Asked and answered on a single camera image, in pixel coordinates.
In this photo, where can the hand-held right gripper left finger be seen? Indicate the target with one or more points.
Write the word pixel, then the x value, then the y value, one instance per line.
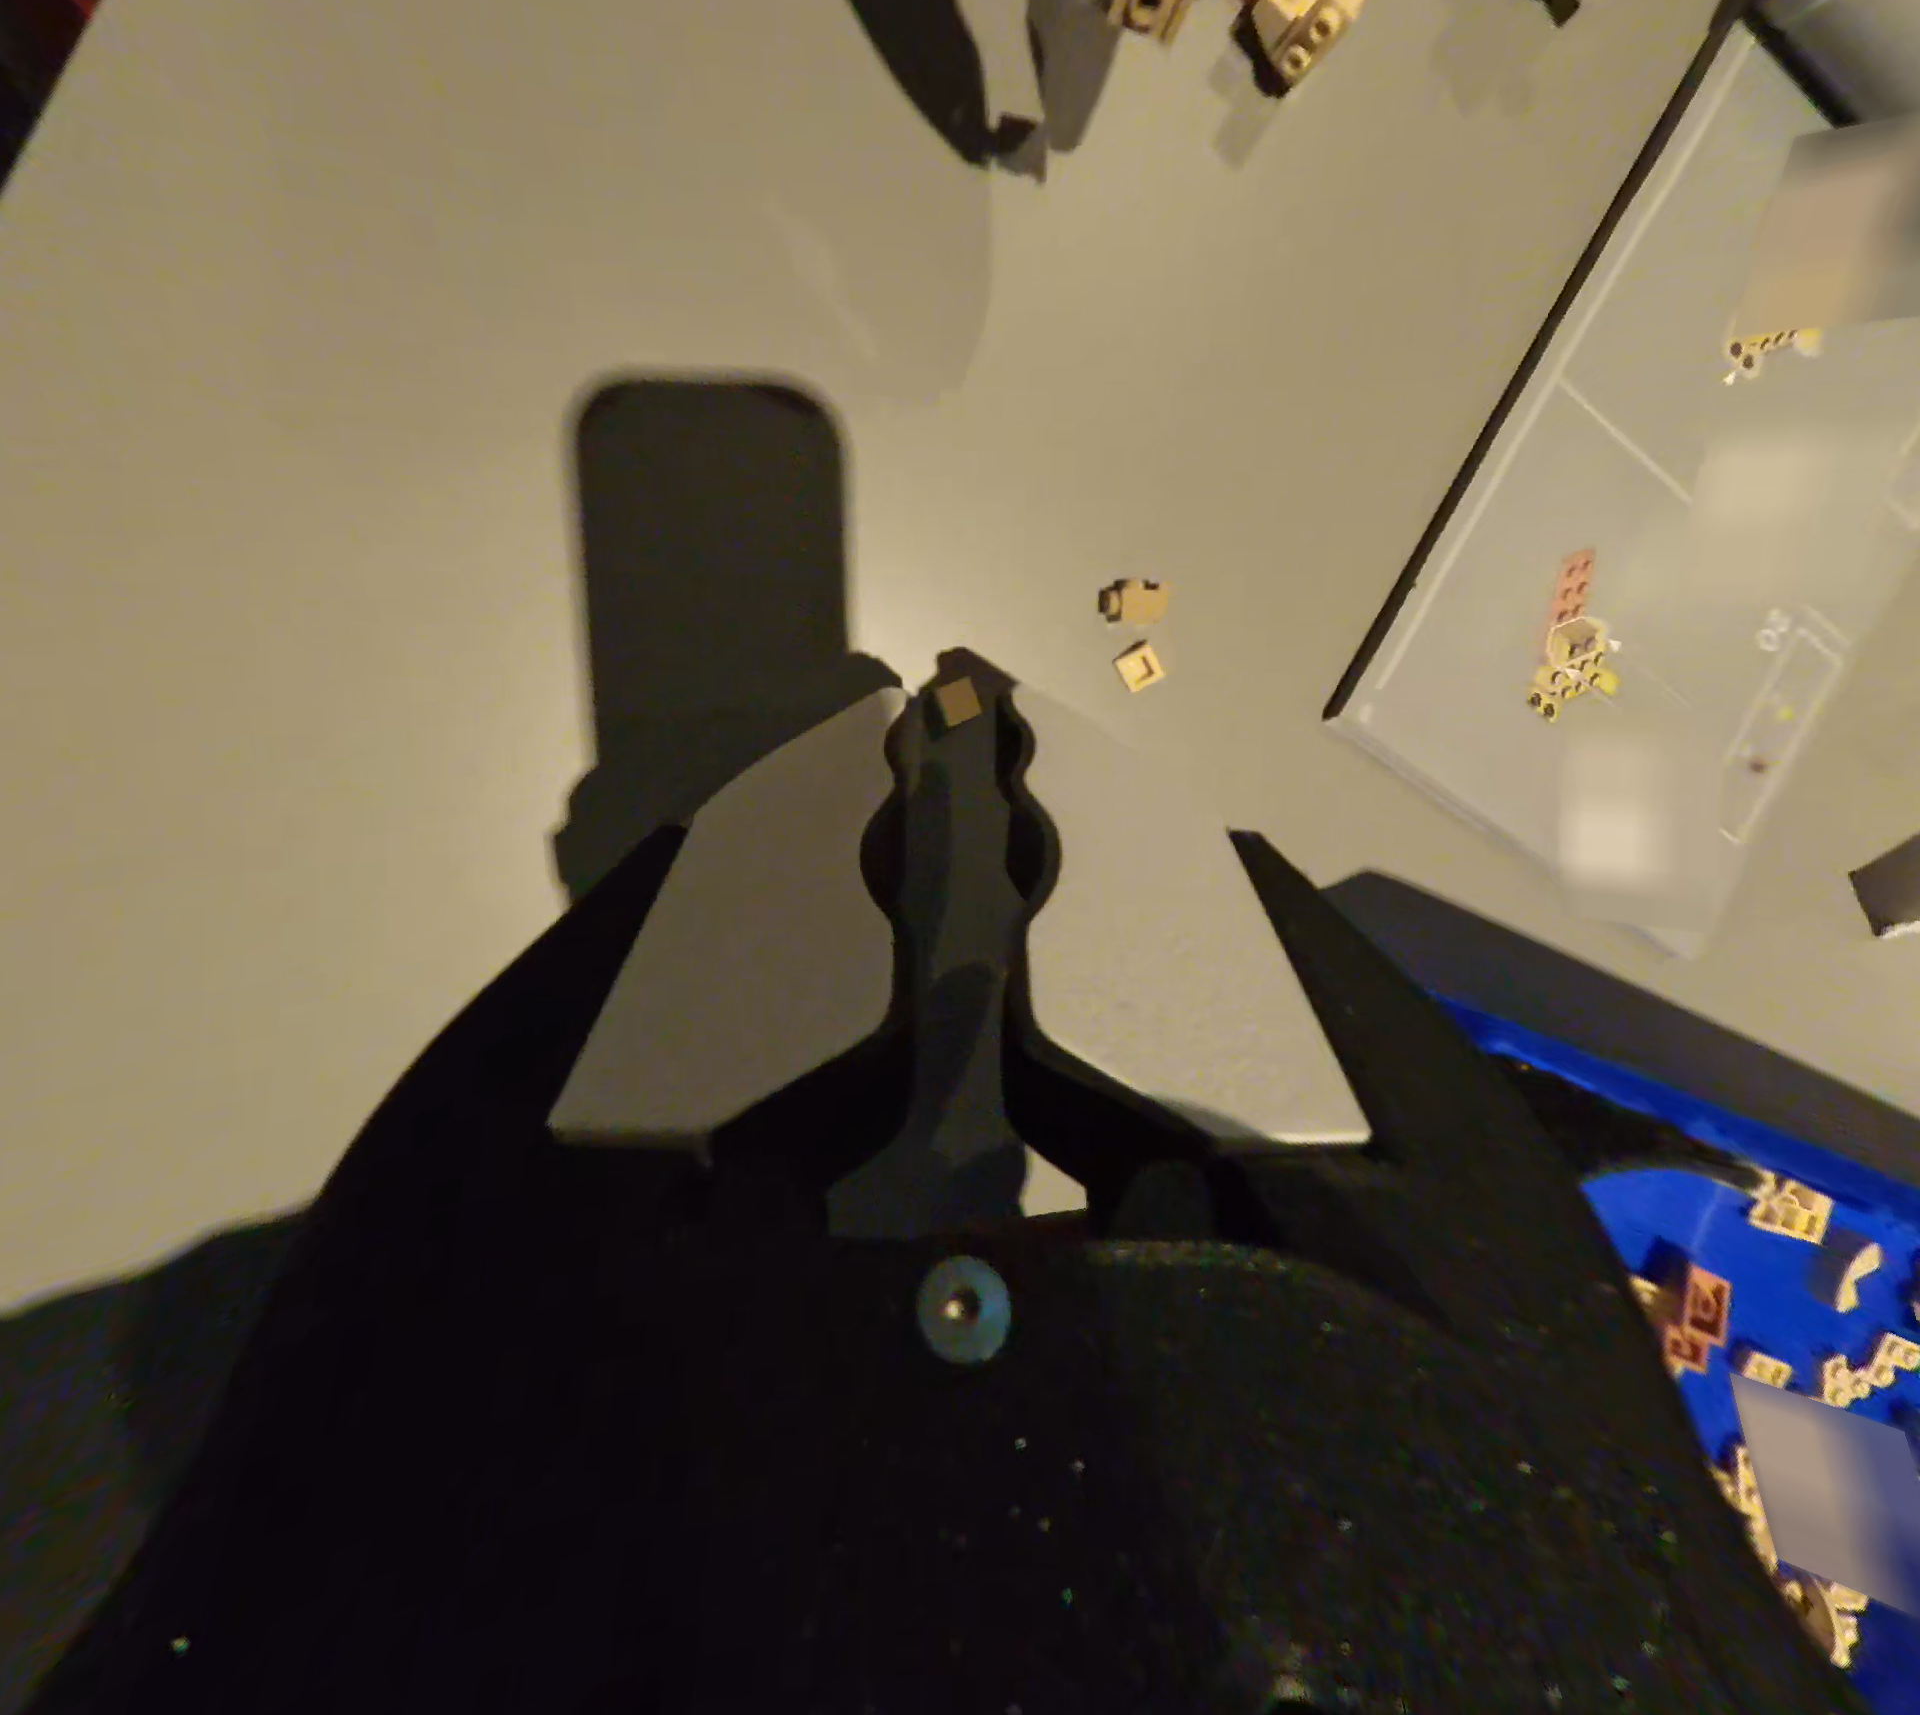
pixel 738 982

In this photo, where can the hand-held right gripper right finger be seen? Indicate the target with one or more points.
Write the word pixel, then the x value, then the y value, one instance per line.
pixel 1201 982

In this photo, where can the small tan square tile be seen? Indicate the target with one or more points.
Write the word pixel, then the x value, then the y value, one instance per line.
pixel 957 701

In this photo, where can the grey desk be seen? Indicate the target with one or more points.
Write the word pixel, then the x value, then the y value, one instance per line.
pixel 451 246

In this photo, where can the tiny tan toy brick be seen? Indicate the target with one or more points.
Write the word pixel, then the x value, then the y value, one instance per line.
pixel 1134 600
pixel 1141 671

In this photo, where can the blue plastic bin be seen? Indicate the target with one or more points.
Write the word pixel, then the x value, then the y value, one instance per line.
pixel 1740 1296

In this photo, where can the grey instruction booklet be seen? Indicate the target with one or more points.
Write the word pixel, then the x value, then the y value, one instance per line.
pixel 1681 486

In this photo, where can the pile of toy bricks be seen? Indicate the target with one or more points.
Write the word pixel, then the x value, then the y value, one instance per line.
pixel 1786 1386

